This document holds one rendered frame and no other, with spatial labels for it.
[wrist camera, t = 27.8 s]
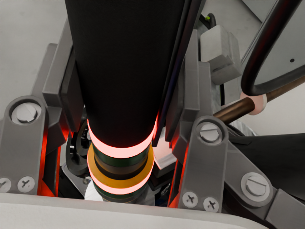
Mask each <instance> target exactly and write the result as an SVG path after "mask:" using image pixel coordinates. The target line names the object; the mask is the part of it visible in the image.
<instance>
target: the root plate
mask: <svg viewBox="0 0 305 229"><path fill-rule="evenodd" d="M62 170H63V172H64V173H65V175H66V176H67V177H68V178H69V179H70V181H71V182H72V183H73V184H74V185H75V187H76V188H77V189H78V190H79V192H80V193H81V194H82V195H83V196H84V197H85V193H86V190H87V187H88V185H89V184H87V185H85V184H83V179H82V178H79V177H77V176H75V175H73V174H72V173H71V172H70V171H69V170H68V168H67V165H66V162H65V163H64V164H63V165H62Z"/></svg>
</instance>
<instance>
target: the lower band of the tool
mask: <svg viewBox="0 0 305 229"><path fill-rule="evenodd" d="M153 162H154V151H153V148H152V145H150V149H149V153H148V160H147V163H146V165H145V167H144V169H143V170H142V171H141V172H140V173H139V174H138V175H136V176H135V177H133V178H131V179H127V180H114V179H111V178H108V177H107V176H105V175H104V174H102V173H101V172H100V171H99V169H98V168H97V166H96V164H95V161H94V152H93V146H92V143H91V145H90V147H89V151H88V165H89V168H90V171H91V173H92V174H93V176H94V177H95V178H96V180H98V181H99V182H100V183H102V184H103V185H105V186H108V187H110V188H114V189H127V188H131V187H133V186H135V185H137V184H139V183H141V182H142V181H143V180H144V179H145V178H146V177H147V176H148V175H149V173H150V171H151V169H152V166H153Z"/></svg>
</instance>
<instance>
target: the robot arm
mask: <svg viewBox="0 0 305 229"><path fill-rule="evenodd" d="M84 104H85V103H84V97H83V92H82V87H81V82H80V77H79V71H78V66H77V61H76V57H75V51H74V45H73V41H72V35H71V31H70V26H69V20H68V16H67V18H66V21H65V24H64V27H63V30H62V33H61V36H60V39H59V42H58V44H56V43H49V44H48V45H47V47H46V50H45V53H44V56H43V58H42V61H41V64H40V67H39V70H38V73H37V75H36V78H35V81H34V84H33V86H32V89H31V92H30V95H25V96H21V97H18V98H16V99H14V100H13V101H11V102H10V103H9V104H8V106H7V107H6V109H5V113H4V117H3V118H1V119H0V229H305V205H304V204H303V203H301V202H300V201H298V200H297V199H295V198H294V197H292V196H291V195H289V194H288V193H286V192H285V191H283V190H282V189H280V188H279V189H276V188H275V187H273V186H272V184H271V182H270V180H269V179H268V178H267V177H266V175H265V174H264V173H263V172H261V171H260V170H259V169H258V168H257V167H256V166H255V165H254V164H253V163H252V162H251V161H250V160H249V159H248V158H247V157H246V156H245V155H244V154H243V153H242V152H241V151H240V150H239V149H238V148H237V147H236V146H235V145H234V144H233V143H232V142H230V141H229V140H228V139H229V134H228V129H227V127H226V125H225V124H224V123H223V122H222V121H221V120H220V119H218V118H216V117H214V116H213V106H212V83H211V68H210V63H209V62H202V61H198V32H197V30H196V29H193V32H192V35H191V38H190V41H189V45H188V48H187V51H186V54H185V58H184V61H183V64H182V67H181V71H180V74H179V76H178V79H177V83H176V86H175V89H174V92H173V95H172V99H171V103H170V105H169V109H168V112H167V116H166V129H165V141H166V142H169V149H172V154H173V155H174V156H175V157H176V158H177V161H176V166H175V170H174V175H173V180H172V186H171V191H170V195H169V200H168V204H167V207H158V206H148V205H139V204H125V203H115V202H104V201H94V200H84V199H69V198H59V197H58V184H59V165H60V152H61V145H63V144H64V143H66V142H67V138H73V134H74V132H78V130H79V126H80V121H81V118H82V113H83V109H84ZM222 208H223V209H224V210H225V211H226V212H227V213H229V214H222V213H221V209H222Z"/></svg>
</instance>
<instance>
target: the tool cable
mask: <svg viewBox="0 0 305 229"><path fill-rule="evenodd" d="M301 2H302V0H279V1H278V3H277V5H276V7H275V8H274V10H273V12H272V14H271V16H270V17H269V19H268V21H267V23H266V25H265V27H264V29H263V31H262V33H261V35H260V37H259V39H258V41H257V43H256V45H255V47H254V49H253V51H252V53H251V55H250V57H249V59H248V62H247V64H246V66H245V69H244V72H243V75H242V78H241V89H242V93H241V95H240V100H241V99H243V98H245V97H249V98H251V99H252V100H253V102H254V104H255V109H254V110H253V111H252V112H250V113H248V114H249V115H257V114H259V113H261V112H262V111H263V110H264V109H265V107H266V103H267V97H266V93H269V92H271V91H274V90H276V89H278V88H280V87H282V86H285V85H287V84H289V83H291V82H293V81H295V80H297V79H299V78H301V77H303V76H305V65H303V66H300V67H298V68H296V69H294V70H292V71H290V72H288V73H286V74H284V75H281V76H279V77H277V78H274V79H272V80H269V81H267V82H264V83H261V84H258V85H254V83H255V80H256V77H257V75H258V73H259V71H260V69H261V67H262V65H263V64H264V62H265V60H266V58H267V56H268V55H269V53H270V51H271V50H272V48H273V46H274V45H275V43H276V41H277V40H278V38H279V36H280V35H281V33H282V32H283V30H284V28H285V27H286V25H287V24H288V22H289V21H290V19H291V18H292V16H293V14H294V13H295V11H296V10H297V8H298V7H299V5H300V3H301Z"/></svg>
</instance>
